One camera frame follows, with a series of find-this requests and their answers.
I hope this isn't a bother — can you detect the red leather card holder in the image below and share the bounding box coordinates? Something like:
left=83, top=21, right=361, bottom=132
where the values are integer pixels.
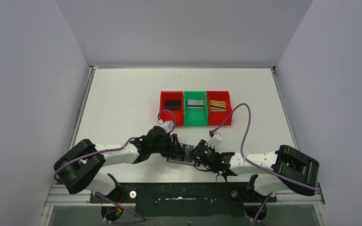
left=167, top=143, right=200, bottom=167

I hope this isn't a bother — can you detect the dark grey card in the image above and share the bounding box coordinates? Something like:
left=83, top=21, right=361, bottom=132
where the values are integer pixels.
left=165, top=100, right=181, bottom=107

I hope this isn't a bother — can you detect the gold VIP card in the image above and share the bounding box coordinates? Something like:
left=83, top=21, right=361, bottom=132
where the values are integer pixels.
left=209, top=100, right=226, bottom=109

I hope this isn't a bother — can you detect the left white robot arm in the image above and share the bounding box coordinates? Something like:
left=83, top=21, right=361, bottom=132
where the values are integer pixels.
left=53, top=126, right=185, bottom=201

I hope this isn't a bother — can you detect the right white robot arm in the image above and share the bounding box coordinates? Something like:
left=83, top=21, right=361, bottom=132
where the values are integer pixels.
left=189, top=140, right=320, bottom=201

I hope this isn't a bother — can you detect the black credit card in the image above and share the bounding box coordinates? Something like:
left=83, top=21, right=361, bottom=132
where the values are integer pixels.
left=165, top=105, right=181, bottom=110

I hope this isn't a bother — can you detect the silver credit card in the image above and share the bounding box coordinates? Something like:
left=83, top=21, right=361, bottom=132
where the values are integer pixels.
left=187, top=99, right=205, bottom=110

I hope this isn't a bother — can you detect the gold credit card in bin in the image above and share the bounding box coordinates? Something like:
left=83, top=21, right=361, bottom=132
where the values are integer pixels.
left=209, top=105, right=227, bottom=112

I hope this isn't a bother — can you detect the left red bin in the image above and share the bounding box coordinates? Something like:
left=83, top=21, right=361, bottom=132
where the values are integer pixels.
left=159, top=91, right=184, bottom=127

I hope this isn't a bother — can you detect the red bin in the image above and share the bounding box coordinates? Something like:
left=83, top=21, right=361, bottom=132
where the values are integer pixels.
left=159, top=91, right=184, bottom=127
left=206, top=91, right=232, bottom=126

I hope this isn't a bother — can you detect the green middle bin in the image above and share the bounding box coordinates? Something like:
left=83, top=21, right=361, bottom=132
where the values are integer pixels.
left=183, top=91, right=208, bottom=126

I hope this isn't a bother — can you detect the right red bin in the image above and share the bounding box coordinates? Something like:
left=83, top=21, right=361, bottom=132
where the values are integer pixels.
left=206, top=91, right=232, bottom=126

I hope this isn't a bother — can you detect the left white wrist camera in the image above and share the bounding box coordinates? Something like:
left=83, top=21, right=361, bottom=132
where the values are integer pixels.
left=158, top=119, right=175, bottom=133

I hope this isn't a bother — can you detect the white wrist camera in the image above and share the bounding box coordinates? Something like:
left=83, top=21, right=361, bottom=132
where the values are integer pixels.
left=206, top=131, right=223, bottom=149
left=158, top=119, right=175, bottom=133

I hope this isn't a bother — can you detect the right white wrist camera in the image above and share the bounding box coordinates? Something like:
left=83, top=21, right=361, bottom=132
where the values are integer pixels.
left=206, top=131, right=223, bottom=149

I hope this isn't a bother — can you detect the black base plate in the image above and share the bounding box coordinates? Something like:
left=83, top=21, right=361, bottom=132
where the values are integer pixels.
left=90, top=182, right=277, bottom=218

